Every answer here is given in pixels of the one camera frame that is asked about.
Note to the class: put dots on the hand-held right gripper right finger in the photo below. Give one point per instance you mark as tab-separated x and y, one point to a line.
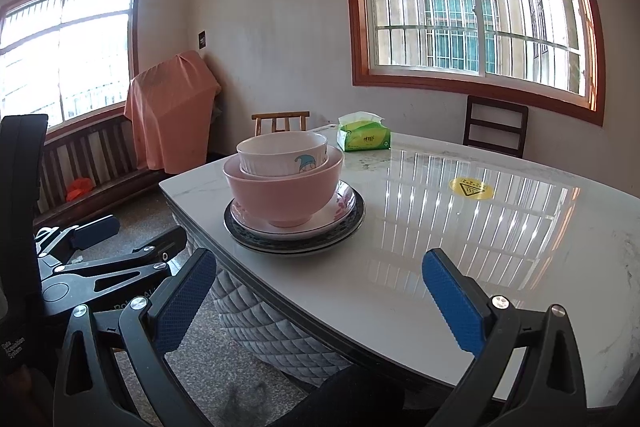
455	302

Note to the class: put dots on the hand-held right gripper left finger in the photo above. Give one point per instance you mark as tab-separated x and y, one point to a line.
182	297

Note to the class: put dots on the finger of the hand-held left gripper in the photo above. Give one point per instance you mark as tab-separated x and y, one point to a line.
97	229
160	247

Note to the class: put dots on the pink bowl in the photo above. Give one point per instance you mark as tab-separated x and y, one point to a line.
280	197

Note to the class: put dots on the white bowl with blue stripes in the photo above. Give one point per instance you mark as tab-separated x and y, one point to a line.
280	159

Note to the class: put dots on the white plate with pink flowers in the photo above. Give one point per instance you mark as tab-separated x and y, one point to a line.
330	212

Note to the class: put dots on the orange plastic object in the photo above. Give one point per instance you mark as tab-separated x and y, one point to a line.
79	191

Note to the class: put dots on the grey quilted table base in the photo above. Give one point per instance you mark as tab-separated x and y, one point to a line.
260	327

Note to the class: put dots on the dark wooden bench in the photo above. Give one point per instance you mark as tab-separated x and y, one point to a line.
100	142

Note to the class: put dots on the yellow warning sticker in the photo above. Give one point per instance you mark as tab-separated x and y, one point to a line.
470	188

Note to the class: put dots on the orange cloth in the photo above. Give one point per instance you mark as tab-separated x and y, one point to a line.
170	117

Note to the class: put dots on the person's dark pants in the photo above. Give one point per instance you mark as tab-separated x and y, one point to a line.
340	402

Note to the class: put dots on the dark wooden chair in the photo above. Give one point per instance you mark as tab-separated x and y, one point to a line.
470	127

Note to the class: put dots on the light wooden chair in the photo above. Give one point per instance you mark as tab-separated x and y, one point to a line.
280	115

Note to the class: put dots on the green tissue pack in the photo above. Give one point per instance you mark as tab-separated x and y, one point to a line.
362	139

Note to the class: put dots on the small barred window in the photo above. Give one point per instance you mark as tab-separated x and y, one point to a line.
136	32

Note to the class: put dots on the large barred window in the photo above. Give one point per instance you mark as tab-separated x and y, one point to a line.
357	32

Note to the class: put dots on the black wall switch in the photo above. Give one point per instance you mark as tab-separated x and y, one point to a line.
202	40

